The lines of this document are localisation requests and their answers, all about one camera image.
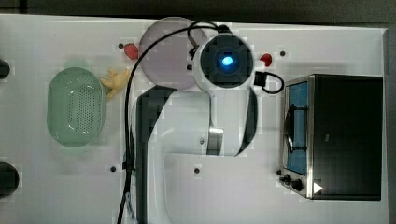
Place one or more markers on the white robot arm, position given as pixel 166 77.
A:
pixel 220 119

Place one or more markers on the black toaster oven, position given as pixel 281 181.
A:
pixel 332 137

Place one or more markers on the large grey plate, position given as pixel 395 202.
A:
pixel 166 64

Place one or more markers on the green measuring cup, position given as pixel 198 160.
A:
pixel 128 164

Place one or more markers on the small red toy fruit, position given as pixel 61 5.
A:
pixel 266 58

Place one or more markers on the yellow toy banana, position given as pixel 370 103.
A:
pixel 115 81

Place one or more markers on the red toy strawberry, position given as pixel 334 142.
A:
pixel 131 51

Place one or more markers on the green perforated colander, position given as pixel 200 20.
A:
pixel 76 106

